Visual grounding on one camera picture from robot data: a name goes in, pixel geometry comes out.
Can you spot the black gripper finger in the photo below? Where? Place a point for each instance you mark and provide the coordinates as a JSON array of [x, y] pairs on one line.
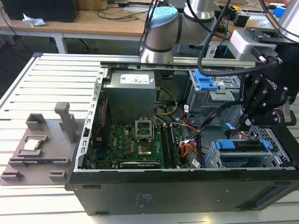
[[254, 98], [266, 117]]

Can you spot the hard disk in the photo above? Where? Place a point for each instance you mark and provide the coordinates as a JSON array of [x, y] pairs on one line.
[[243, 148]]

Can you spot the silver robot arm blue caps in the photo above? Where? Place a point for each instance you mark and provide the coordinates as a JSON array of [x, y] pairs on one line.
[[163, 30]]

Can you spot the metal disk bay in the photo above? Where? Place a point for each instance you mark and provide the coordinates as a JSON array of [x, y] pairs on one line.
[[278, 149]]

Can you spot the black RAM slot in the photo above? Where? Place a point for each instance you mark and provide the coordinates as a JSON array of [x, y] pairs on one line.
[[174, 147], [166, 147]]

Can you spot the grey metal drive cage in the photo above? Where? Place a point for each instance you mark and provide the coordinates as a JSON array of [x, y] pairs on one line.
[[210, 102]]

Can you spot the blue plastic drive latch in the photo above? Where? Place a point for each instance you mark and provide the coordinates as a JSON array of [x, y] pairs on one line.
[[205, 81]]

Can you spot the clear plastic bag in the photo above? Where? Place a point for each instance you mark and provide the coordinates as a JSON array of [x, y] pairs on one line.
[[265, 23]]

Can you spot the blue cardboard box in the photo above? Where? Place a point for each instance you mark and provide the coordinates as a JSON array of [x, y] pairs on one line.
[[279, 10]]

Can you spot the black device yellow part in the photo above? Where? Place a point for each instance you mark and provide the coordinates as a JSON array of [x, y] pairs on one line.
[[240, 19]]

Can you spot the locking lever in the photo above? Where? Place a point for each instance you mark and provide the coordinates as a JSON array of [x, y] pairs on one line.
[[153, 128]]

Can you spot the grey power supply unit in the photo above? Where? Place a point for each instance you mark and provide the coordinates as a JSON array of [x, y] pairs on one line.
[[130, 100]]

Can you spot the black open PC case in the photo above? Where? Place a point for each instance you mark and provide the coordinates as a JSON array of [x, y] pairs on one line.
[[163, 193]]

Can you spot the green motherboard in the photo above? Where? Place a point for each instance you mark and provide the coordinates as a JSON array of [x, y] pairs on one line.
[[121, 142]]

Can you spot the wooden desk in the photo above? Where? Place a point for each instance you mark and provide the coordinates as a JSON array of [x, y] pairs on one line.
[[93, 26]]

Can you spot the grey parts rack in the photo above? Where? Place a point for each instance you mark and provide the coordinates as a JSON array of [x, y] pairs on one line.
[[53, 149]]

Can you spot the silver CPU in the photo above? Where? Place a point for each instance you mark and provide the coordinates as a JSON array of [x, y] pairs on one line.
[[31, 145]]

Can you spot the dark RAM stick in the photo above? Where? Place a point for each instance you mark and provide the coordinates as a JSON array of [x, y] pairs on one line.
[[35, 161]]

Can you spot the large black box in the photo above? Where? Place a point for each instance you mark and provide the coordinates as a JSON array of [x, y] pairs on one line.
[[39, 10]]

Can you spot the crumpled white paper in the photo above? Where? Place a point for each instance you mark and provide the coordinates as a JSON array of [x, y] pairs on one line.
[[32, 21]]

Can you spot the grey camera bracket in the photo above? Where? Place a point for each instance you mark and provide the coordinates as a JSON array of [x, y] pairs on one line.
[[289, 114]]

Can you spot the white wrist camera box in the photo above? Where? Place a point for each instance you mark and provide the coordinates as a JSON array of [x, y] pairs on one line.
[[243, 43]]

